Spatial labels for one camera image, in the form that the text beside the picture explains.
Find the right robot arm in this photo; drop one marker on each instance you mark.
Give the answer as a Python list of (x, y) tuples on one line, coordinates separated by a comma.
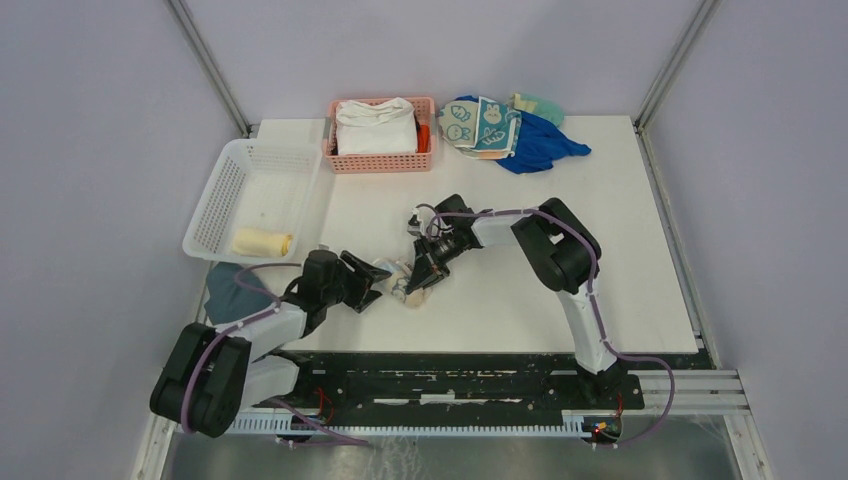
[(561, 251)]

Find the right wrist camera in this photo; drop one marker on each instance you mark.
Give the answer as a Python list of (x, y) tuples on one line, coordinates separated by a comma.
[(415, 226)]

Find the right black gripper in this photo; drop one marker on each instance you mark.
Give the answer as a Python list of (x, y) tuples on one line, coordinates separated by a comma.
[(425, 258)]

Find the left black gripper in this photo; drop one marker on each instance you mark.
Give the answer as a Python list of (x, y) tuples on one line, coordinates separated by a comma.
[(362, 278)]

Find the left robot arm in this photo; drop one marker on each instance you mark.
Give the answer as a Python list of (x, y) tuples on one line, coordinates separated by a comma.
[(213, 373)]

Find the white folded towel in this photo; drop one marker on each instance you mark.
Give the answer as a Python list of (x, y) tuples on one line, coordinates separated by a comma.
[(385, 128)]

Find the teal green towel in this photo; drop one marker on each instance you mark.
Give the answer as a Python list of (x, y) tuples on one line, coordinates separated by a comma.
[(538, 106)]

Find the yellow duck towel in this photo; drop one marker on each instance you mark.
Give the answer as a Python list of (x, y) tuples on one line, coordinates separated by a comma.
[(261, 243)]

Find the white cable duct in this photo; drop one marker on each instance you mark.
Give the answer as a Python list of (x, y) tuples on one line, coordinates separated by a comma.
[(411, 429)]

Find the pink plastic basket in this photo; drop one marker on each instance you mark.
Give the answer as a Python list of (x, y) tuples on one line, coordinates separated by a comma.
[(425, 110)]

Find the orange towel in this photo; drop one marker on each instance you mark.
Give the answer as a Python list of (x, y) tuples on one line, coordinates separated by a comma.
[(423, 138)]

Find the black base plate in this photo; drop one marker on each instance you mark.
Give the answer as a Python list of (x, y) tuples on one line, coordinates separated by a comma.
[(452, 390)]

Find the aluminium frame rails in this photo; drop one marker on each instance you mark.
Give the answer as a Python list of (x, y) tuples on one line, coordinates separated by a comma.
[(697, 393)]

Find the blue bunny pattern towel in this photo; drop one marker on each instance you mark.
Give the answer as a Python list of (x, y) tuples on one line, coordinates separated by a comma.
[(481, 129)]

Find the white plastic basket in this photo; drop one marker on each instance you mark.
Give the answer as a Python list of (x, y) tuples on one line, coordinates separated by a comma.
[(281, 187)]

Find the rabbit print towel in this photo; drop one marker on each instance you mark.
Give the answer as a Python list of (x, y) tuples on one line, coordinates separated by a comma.
[(395, 285)]

